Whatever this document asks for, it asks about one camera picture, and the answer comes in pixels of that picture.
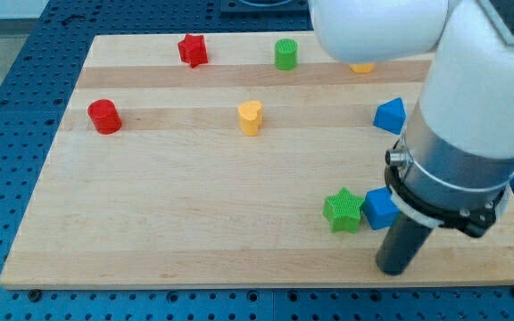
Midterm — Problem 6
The green cylinder block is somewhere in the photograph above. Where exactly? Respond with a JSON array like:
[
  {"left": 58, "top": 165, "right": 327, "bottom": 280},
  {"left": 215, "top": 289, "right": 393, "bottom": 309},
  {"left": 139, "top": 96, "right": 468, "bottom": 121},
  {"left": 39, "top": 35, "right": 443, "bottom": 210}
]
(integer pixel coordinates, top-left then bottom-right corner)
[{"left": 274, "top": 38, "right": 298, "bottom": 70}]

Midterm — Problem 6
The green star block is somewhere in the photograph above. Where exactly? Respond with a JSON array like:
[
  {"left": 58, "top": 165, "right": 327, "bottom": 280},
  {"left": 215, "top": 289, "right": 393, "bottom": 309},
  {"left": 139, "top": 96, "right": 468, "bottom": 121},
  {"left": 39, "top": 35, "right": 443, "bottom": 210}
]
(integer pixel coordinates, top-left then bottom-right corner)
[{"left": 322, "top": 187, "right": 364, "bottom": 234}]

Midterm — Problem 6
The yellow block behind arm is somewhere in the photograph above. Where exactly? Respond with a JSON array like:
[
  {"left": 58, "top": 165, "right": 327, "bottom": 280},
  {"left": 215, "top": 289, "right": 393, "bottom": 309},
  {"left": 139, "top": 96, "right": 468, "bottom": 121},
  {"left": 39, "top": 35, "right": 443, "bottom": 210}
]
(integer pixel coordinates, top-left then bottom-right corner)
[{"left": 349, "top": 62, "right": 376, "bottom": 74}]

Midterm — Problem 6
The blue cube block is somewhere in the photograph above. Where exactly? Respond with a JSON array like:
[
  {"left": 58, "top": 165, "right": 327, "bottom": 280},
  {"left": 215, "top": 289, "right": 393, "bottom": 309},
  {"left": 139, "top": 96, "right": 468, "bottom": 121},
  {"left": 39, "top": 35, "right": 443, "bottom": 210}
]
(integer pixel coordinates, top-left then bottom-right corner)
[{"left": 363, "top": 187, "right": 400, "bottom": 230}]

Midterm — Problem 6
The red star block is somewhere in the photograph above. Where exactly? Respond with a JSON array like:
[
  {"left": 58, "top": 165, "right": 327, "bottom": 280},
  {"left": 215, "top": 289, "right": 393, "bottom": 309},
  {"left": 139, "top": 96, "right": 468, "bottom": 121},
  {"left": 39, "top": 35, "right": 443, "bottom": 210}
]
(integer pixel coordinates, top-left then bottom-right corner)
[{"left": 178, "top": 34, "right": 209, "bottom": 68}]

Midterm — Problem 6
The wooden board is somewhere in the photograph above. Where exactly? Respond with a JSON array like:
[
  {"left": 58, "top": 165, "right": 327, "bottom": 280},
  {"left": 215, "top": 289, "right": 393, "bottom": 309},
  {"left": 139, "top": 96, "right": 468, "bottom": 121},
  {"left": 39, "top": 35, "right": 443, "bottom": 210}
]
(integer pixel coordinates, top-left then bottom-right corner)
[{"left": 0, "top": 32, "right": 514, "bottom": 290}]

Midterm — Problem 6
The blue triangular block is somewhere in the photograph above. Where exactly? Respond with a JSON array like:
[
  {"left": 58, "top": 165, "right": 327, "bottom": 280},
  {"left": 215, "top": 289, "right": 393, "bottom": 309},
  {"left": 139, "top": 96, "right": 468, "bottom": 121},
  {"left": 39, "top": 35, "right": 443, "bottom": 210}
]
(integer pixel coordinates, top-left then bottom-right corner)
[{"left": 372, "top": 97, "right": 406, "bottom": 135}]

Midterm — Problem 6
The red cylinder block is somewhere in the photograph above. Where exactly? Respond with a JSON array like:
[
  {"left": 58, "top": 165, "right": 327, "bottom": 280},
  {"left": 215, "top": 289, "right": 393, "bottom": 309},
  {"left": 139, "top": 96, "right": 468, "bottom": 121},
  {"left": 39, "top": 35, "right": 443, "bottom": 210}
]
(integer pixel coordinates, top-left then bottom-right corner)
[{"left": 87, "top": 99, "right": 122, "bottom": 135}]

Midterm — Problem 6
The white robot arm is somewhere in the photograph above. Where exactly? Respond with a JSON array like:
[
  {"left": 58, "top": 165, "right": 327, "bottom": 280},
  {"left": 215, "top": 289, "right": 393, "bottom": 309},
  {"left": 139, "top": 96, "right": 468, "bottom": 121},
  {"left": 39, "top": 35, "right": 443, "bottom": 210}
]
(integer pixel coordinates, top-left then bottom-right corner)
[{"left": 309, "top": 0, "right": 514, "bottom": 237}]

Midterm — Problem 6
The yellow heart block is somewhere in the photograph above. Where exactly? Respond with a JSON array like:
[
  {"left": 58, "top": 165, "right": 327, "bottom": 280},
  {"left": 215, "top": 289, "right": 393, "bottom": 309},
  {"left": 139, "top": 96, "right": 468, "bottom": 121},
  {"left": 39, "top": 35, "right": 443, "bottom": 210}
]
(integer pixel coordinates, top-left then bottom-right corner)
[{"left": 237, "top": 101, "right": 263, "bottom": 136}]

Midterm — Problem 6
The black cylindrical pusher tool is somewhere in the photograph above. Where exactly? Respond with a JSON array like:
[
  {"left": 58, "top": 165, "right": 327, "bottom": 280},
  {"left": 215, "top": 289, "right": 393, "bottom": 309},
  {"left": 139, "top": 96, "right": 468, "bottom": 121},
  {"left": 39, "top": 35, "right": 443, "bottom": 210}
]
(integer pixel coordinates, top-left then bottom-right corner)
[{"left": 376, "top": 213, "right": 433, "bottom": 276}]

